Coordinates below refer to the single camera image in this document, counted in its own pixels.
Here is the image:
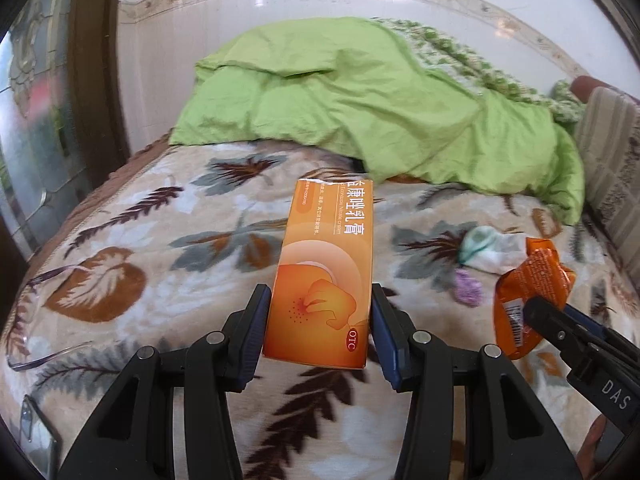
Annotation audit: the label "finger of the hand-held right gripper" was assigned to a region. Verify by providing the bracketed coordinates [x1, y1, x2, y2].
[522, 296, 601, 362]
[564, 305, 640, 361]

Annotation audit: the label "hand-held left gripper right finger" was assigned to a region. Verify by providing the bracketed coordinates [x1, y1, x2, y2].
[370, 284, 571, 480]

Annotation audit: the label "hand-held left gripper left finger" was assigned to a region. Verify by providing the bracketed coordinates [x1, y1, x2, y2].
[57, 284, 273, 480]

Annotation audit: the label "orange snack packet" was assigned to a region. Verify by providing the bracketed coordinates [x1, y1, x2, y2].
[492, 236, 577, 359]

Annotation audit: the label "orange medicine box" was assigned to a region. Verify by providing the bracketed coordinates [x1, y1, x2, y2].
[261, 177, 375, 370]

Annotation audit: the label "white green crumpled cloth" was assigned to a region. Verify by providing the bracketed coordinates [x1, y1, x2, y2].
[459, 226, 526, 276]

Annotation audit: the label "purple crumpled scrap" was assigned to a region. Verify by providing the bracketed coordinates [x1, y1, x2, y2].
[454, 268, 485, 307]

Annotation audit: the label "leaf print blanket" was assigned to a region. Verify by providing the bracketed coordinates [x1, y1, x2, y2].
[0, 135, 640, 480]

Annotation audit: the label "beige striped cushion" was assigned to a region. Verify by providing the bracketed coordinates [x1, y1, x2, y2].
[572, 85, 640, 271]

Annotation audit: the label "light green quilt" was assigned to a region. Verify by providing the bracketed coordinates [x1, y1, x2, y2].
[169, 16, 586, 226]

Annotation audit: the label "brown pillow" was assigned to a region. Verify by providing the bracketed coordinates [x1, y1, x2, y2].
[570, 76, 616, 111]

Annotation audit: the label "black smartphone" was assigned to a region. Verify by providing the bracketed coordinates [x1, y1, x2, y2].
[20, 394, 61, 476]

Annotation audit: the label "green white floral quilt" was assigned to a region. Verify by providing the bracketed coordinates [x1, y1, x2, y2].
[372, 16, 586, 123]

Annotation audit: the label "wooden framed glass window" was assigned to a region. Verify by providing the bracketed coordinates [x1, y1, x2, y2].
[0, 0, 132, 261]

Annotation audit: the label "clear frame eyeglasses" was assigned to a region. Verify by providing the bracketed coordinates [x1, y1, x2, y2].
[10, 260, 96, 373]

